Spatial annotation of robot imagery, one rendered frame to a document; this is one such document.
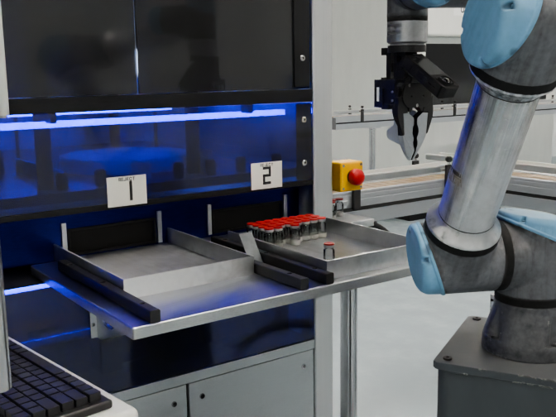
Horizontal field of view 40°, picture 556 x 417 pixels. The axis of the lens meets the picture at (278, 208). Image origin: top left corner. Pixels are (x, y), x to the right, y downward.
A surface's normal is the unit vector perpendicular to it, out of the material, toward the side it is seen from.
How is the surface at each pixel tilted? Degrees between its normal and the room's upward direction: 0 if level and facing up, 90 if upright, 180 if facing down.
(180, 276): 90
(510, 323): 73
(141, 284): 90
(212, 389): 90
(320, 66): 90
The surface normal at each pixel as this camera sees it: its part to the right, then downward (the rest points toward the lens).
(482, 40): -0.97, -0.05
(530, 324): -0.23, -0.13
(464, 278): 0.14, 0.67
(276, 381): 0.58, 0.14
